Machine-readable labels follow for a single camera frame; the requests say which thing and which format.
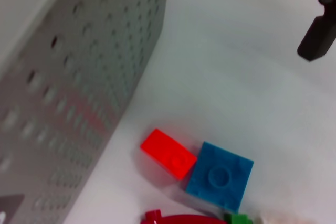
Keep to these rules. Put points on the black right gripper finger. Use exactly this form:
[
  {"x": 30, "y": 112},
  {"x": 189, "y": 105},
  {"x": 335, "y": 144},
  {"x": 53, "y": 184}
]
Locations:
[{"x": 317, "y": 37}]

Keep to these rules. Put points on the green small brick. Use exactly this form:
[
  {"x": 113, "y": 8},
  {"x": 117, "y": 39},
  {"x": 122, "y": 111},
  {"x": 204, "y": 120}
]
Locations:
[{"x": 237, "y": 219}]

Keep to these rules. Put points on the dark red angled brick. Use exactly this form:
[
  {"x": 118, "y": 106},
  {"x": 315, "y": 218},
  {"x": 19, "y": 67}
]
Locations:
[{"x": 178, "y": 219}]

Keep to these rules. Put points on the grey perforated storage bin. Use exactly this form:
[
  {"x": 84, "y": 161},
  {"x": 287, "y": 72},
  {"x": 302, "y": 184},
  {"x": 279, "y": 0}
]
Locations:
[{"x": 65, "y": 90}]

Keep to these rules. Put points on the blue square brick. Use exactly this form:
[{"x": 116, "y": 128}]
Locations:
[{"x": 220, "y": 176}]

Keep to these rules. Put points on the red tall brick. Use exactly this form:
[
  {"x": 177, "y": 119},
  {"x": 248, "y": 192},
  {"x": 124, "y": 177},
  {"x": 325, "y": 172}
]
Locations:
[{"x": 168, "y": 155}]

